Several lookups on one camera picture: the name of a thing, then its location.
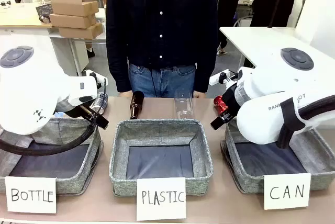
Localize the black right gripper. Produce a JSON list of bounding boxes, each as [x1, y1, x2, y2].
[[210, 85, 241, 130]]

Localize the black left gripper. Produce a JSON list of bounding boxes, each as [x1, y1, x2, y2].
[[78, 103, 109, 130]]

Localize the crushed red can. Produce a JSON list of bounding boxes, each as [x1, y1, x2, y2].
[[213, 95, 229, 117]]

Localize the black printed can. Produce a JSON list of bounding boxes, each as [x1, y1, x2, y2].
[[90, 92, 109, 115]]

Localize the brown glass bottle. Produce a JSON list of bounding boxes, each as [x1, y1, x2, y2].
[[129, 91, 145, 120]]

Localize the clear plastic bottle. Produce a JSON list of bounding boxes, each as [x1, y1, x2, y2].
[[174, 97, 194, 119]]

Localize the person's right forearm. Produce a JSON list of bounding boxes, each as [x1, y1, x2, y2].
[[106, 38, 131, 93]]

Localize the person's left forearm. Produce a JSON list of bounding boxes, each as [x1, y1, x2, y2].
[[193, 38, 219, 94]]

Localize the grey fabric basket labelled plastic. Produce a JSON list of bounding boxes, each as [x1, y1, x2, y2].
[[109, 118, 214, 197]]

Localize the grey fabric basket labelled bottle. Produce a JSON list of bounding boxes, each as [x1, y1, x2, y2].
[[0, 117, 104, 195]]

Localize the grey fabric basket labelled can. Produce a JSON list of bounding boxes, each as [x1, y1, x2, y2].
[[220, 118, 335, 193]]

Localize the white paper label CAN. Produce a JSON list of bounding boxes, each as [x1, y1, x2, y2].
[[263, 173, 311, 211]]

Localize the dark mesh basket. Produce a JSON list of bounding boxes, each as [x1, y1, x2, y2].
[[35, 3, 54, 22]]

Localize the white power strip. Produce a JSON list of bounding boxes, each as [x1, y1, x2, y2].
[[208, 71, 238, 86]]

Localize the closed flat cardboard box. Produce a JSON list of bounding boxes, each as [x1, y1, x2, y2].
[[49, 13, 97, 30], [58, 22, 103, 39]]

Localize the white paper label PLASTIC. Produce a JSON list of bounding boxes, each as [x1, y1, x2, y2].
[[136, 177, 187, 221]]

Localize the white paper label BOTTLE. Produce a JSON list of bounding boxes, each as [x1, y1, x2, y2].
[[4, 176, 58, 214]]

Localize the person in dark shirt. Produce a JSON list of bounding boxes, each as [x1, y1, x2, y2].
[[106, 0, 219, 98]]

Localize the open cardboard box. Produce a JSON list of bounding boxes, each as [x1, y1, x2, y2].
[[50, 0, 99, 17]]

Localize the wooden background table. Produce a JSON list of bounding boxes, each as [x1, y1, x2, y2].
[[0, 3, 53, 29]]

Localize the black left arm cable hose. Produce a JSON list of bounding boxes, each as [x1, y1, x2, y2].
[[0, 77, 108, 156]]

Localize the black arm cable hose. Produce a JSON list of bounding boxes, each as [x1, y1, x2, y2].
[[298, 95, 335, 121], [0, 77, 108, 156]]

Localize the black strap on right arm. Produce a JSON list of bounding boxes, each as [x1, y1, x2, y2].
[[276, 97, 306, 149]]

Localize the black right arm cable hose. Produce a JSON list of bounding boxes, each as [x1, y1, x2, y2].
[[298, 95, 335, 121]]

